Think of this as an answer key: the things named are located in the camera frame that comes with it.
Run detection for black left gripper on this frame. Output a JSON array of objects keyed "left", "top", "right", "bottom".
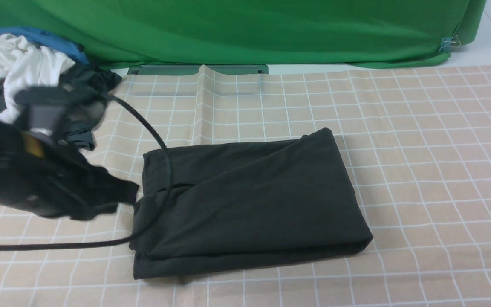
[{"left": 0, "top": 121, "right": 139, "bottom": 221}]

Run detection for dark gray long-sleeved shirt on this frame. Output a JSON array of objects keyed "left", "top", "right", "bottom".
[{"left": 129, "top": 128, "right": 373, "bottom": 280}]

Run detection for white crumpled shirt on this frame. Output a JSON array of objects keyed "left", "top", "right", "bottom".
[{"left": 0, "top": 34, "right": 75, "bottom": 124}]

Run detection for dark teal garment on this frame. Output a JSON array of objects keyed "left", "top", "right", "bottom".
[{"left": 59, "top": 64, "right": 123, "bottom": 151}]

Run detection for blue garment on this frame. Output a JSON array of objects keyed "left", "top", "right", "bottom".
[{"left": 0, "top": 26, "right": 90, "bottom": 113}]

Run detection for green backdrop cloth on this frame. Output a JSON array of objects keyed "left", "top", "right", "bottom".
[{"left": 0, "top": 0, "right": 486, "bottom": 69}]

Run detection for beige checkered tablecloth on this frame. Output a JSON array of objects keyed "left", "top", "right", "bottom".
[{"left": 0, "top": 66, "right": 491, "bottom": 307}]

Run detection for blue binder clip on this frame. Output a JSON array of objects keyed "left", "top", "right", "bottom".
[{"left": 439, "top": 35, "right": 462, "bottom": 53}]

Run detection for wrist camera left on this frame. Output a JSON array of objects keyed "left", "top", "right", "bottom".
[{"left": 13, "top": 86, "right": 72, "bottom": 142}]

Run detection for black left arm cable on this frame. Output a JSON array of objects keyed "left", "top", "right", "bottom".
[{"left": 0, "top": 95, "right": 174, "bottom": 253}]

